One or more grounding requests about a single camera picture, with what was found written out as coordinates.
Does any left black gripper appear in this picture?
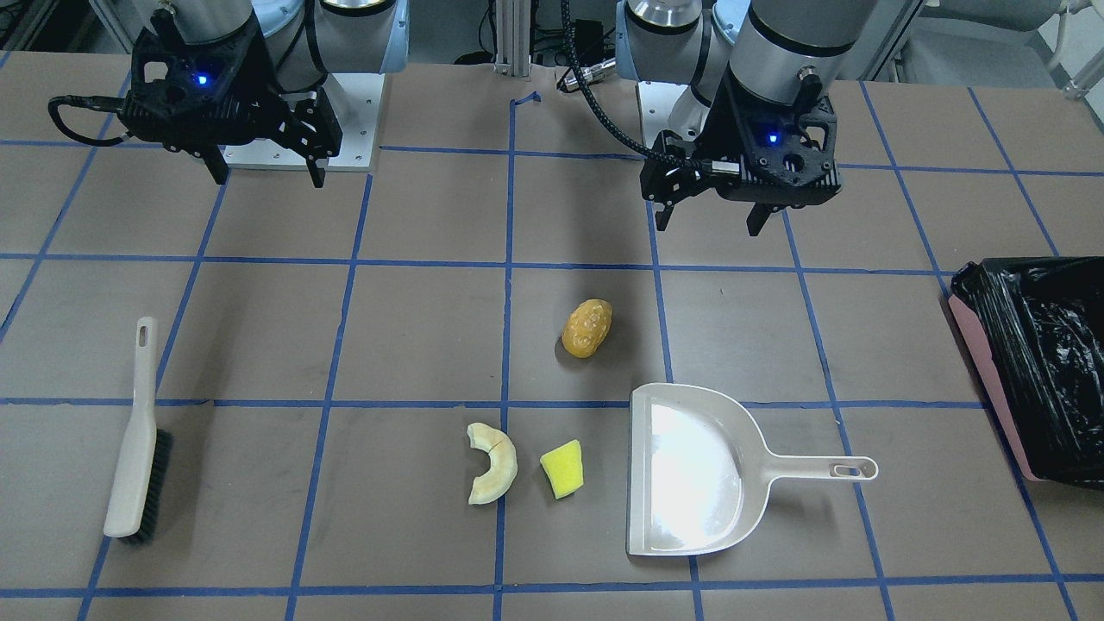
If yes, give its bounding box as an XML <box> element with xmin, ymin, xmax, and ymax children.
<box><xmin>640</xmin><ymin>69</ymin><xmax>843</xmax><ymax>236</ymax></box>

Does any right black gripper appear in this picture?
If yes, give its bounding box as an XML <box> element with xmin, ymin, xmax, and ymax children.
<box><xmin>119</xmin><ymin>12</ymin><xmax>342</xmax><ymax>189</ymax></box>

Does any yellow potato toy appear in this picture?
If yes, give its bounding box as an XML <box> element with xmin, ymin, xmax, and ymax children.
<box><xmin>561</xmin><ymin>298</ymin><xmax>612</xmax><ymax>359</ymax></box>

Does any beige plastic dustpan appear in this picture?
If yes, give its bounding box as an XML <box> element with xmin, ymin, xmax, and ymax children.
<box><xmin>624</xmin><ymin>385</ymin><xmax>880</xmax><ymax>555</ymax></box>

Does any yellow green sponge piece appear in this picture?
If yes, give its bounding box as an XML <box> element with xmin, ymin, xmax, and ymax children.
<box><xmin>539</xmin><ymin>439</ymin><xmax>585</xmax><ymax>499</ymax></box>

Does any beige hand brush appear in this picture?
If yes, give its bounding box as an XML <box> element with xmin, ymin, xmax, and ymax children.
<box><xmin>103</xmin><ymin>316</ymin><xmax>173</xmax><ymax>545</ymax></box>

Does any pale melon rind slice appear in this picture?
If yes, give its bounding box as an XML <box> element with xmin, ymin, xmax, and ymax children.
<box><xmin>467</xmin><ymin>422</ymin><xmax>519</xmax><ymax>505</ymax></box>

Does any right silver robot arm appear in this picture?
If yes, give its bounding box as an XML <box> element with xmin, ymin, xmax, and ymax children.
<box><xmin>117</xmin><ymin>1</ymin><xmax>408</xmax><ymax>188</ymax></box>

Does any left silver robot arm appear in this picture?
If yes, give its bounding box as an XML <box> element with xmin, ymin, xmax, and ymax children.
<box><xmin>615</xmin><ymin>1</ymin><xmax>875</xmax><ymax>236</ymax></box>

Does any pink bin with black bag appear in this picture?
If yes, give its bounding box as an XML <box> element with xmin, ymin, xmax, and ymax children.
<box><xmin>949</xmin><ymin>256</ymin><xmax>1103</xmax><ymax>490</ymax></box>

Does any grey office chair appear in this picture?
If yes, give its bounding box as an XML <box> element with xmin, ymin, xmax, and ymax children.
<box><xmin>888</xmin><ymin>1</ymin><xmax>1101</xmax><ymax>88</ymax></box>

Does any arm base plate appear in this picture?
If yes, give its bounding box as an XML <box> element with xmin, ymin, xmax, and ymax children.
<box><xmin>223</xmin><ymin>73</ymin><xmax>386</xmax><ymax>173</ymax></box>
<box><xmin>637</xmin><ymin>81</ymin><xmax>710</xmax><ymax>158</ymax></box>

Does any braided black cable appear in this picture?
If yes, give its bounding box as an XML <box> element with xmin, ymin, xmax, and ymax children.
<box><xmin>560</xmin><ymin>0</ymin><xmax>743</xmax><ymax>173</ymax></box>

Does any aluminium frame post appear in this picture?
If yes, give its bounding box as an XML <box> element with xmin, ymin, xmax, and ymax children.
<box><xmin>492</xmin><ymin>0</ymin><xmax>532</xmax><ymax>81</ymax></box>

